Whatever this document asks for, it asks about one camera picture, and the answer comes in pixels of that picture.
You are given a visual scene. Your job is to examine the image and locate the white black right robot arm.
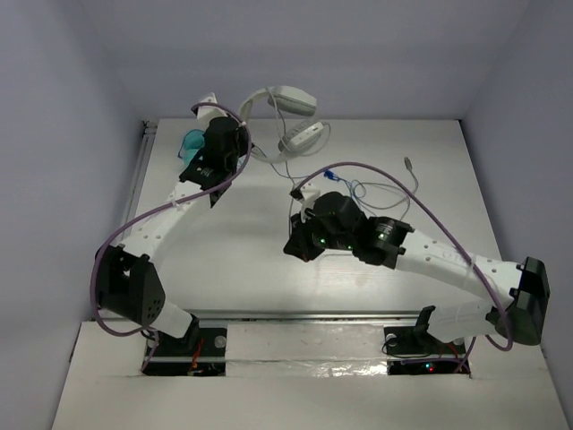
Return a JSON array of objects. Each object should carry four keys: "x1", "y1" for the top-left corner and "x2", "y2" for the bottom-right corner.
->
[{"x1": 283, "y1": 190, "x2": 551, "y2": 352}]

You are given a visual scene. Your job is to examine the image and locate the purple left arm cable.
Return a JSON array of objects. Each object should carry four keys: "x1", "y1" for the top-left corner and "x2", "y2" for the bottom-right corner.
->
[{"x1": 89, "y1": 101, "x2": 252, "y2": 373}]

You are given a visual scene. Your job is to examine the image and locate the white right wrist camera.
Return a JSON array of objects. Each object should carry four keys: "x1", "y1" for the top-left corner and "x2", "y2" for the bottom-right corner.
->
[{"x1": 289, "y1": 183, "x2": 321, "y2": 223}]

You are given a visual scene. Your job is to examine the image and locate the white over-ear headphones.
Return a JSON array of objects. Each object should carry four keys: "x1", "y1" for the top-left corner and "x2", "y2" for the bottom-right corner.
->
[{"x1": 239, "y1": 85, "x2": 326, "y2": 164}]

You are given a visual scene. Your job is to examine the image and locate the teal cat-ear headphones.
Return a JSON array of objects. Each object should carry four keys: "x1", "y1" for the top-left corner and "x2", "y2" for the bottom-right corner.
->
[{"x1": 177, "y1": 129, "x2": 204, "y2": 170}]

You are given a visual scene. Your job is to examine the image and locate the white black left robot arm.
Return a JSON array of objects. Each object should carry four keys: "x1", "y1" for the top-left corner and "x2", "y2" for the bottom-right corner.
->
[{"x1": 91, "y1": 116, "x2": 249, "y2": 353}]

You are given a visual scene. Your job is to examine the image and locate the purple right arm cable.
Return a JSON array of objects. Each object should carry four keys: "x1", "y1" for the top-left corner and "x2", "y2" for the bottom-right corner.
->
[{"x1": 290, "y1": 161, "x2": 514, "y2": 373}]

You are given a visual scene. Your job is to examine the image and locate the aluminium rail at table front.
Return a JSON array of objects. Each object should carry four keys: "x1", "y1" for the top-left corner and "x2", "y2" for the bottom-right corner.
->
[{"x1": 187, "y1": 309, "x2": 420, "y2": 323}]

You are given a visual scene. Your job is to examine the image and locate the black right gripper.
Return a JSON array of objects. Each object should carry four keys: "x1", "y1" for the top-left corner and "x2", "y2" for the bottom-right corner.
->
[{"x1": 286, "y1": 207, "x2": 354, "y2": 261}]

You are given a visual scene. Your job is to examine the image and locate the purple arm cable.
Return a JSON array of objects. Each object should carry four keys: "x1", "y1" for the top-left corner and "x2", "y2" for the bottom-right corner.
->
[
  {"x1": 290, "y1": 161, "x2": 514, "y2": 373},
  {"x1": 89, "y1": 101, "x2": 252, "y2": 373}
]

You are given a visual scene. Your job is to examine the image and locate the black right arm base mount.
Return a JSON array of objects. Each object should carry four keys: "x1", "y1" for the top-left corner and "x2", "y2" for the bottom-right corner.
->
[{"x1": 381, "y1": 305, "x2": 471, "y2": 376}]

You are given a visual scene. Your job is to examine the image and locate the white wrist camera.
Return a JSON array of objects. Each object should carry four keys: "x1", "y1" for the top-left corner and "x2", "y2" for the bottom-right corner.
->
[
  {"x1": 192, "y1": 92, "x2": 226, "y2": 126},
  {"x1": 289, "y1": 183, "x2": 321, "y2": 223}
]

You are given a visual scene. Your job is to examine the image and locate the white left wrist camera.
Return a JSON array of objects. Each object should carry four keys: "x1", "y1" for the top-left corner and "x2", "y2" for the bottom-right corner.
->
[{"x1": 192, "y1": 92, "x2": 226, "y2": 126}]

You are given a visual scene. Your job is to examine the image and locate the grey headphone cable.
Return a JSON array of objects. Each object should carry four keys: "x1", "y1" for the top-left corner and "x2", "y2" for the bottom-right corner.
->
[{"x1": 263, "y1": 87, "x2": 420, "y2": 214}]

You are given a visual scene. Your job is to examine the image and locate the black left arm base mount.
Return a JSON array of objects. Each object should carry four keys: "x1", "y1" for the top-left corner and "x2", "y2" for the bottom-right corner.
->
[{"x1": 142, "y1": 317, "x2": 227, "y2": 377}]

